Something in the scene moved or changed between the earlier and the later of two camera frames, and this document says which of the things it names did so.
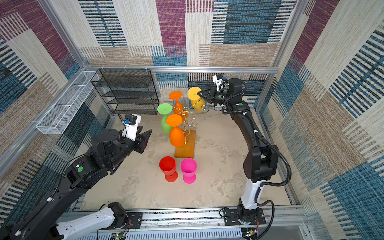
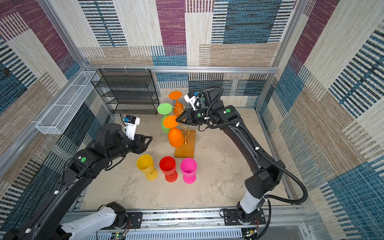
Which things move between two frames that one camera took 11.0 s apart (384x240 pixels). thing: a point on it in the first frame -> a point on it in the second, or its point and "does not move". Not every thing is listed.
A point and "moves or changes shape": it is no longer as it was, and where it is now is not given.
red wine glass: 167,165 does not move
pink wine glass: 189,167 does not move
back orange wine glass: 179,108 does not move
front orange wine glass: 176,135 does not move
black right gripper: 210,91 -> 189,116
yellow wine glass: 197,102 moves or changes shape
